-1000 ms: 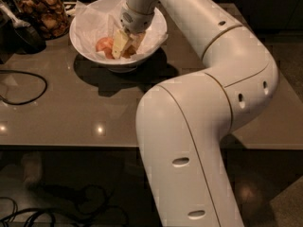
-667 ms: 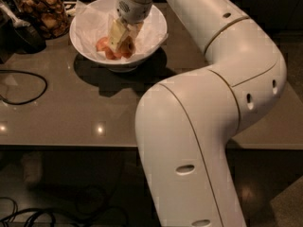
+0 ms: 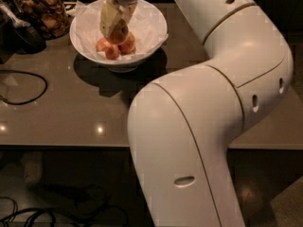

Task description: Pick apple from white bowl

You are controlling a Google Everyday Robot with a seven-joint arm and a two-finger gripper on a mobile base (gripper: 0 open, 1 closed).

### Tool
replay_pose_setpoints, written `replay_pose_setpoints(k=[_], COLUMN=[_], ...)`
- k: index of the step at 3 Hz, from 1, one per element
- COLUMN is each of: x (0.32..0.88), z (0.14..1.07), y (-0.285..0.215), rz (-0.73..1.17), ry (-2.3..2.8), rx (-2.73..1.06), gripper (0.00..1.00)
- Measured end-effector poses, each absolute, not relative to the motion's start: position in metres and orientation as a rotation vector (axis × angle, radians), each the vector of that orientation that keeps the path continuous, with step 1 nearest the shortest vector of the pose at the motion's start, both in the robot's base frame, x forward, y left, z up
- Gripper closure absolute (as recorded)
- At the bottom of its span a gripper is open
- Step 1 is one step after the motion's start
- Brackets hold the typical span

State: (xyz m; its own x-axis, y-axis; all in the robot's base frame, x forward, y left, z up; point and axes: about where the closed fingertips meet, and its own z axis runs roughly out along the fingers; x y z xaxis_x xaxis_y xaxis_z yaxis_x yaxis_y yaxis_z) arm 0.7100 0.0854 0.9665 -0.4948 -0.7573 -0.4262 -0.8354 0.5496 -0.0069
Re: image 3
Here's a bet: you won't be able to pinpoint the black round appliance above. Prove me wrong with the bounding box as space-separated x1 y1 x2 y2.
14 26 46 54

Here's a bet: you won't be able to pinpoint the glass jar of dried chips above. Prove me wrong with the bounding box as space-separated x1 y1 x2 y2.
13 0 69 40

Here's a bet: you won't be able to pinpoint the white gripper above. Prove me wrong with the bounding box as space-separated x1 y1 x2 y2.
99 0 138 39

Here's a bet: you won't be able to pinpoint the black cables on floor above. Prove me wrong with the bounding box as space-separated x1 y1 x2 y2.
0 184 130 227

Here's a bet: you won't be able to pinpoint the silver spoon handle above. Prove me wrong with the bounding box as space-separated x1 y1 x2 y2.
0 0 30 28

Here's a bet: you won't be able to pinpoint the white paper liner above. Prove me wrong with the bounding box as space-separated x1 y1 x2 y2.
74 0 169 63

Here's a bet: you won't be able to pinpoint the black cable on table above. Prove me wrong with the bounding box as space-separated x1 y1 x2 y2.
0 69 49 106

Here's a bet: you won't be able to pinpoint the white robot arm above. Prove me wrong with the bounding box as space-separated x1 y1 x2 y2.
127 0 294 227

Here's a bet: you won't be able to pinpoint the white ceramic bowl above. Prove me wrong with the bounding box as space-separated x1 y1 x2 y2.
69 0 169 74

